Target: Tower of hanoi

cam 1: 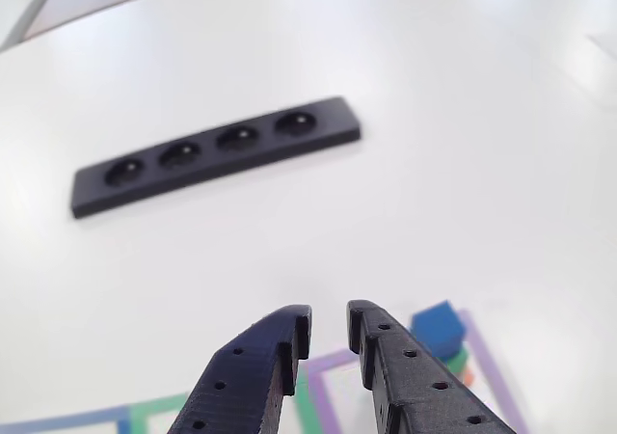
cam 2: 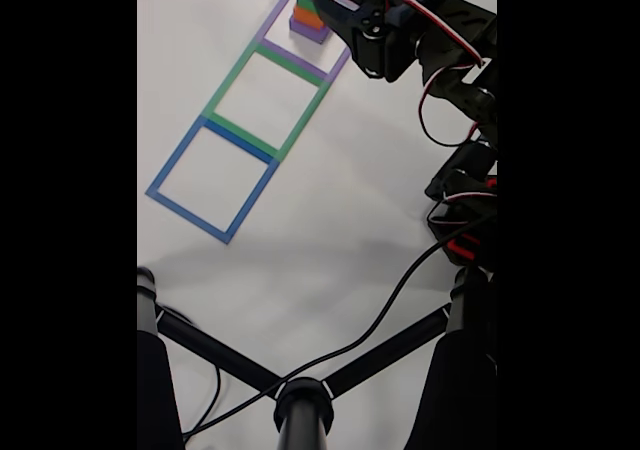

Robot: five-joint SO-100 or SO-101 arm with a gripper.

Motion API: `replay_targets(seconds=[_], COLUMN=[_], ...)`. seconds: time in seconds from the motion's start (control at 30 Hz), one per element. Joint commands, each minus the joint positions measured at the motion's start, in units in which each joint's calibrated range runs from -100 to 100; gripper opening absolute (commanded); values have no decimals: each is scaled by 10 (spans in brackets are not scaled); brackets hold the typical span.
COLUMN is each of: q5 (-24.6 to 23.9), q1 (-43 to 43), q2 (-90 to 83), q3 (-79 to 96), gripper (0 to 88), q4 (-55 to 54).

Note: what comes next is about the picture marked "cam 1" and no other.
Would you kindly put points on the green cube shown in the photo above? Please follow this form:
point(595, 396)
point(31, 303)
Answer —
point(458, 359)

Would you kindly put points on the small blue cube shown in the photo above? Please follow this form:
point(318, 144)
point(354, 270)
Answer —
point(436, 330)

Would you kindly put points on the black power strip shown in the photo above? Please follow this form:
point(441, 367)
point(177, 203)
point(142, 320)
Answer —
point(212, 158)

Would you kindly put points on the grey metal bar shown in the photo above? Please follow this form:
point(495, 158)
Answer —
point(34, 12)

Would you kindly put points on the purple square frame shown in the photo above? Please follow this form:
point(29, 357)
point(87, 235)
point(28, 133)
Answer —
point(328, 395)

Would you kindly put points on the green square frame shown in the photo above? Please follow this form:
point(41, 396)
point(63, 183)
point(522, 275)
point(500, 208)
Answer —
point(154, 407)

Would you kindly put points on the blue square frame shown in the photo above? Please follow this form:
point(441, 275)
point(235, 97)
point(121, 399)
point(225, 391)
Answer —
point(72, 418)

